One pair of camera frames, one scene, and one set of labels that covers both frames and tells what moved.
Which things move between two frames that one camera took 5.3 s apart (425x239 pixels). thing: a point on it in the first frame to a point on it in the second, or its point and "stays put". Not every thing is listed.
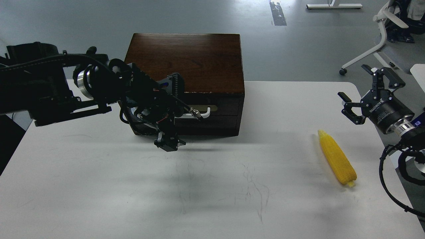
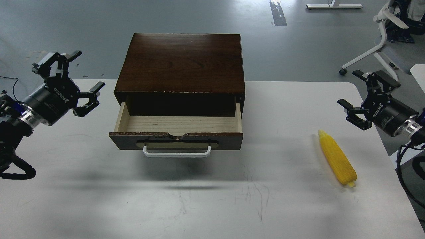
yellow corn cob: (340, 164) stays put
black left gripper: (151, 104) to (54, 99)
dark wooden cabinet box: (211, 65) stays put
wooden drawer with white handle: (210, 111) to (176, 136)
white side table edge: (417, 72) stays put
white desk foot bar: (332, 6) stays put
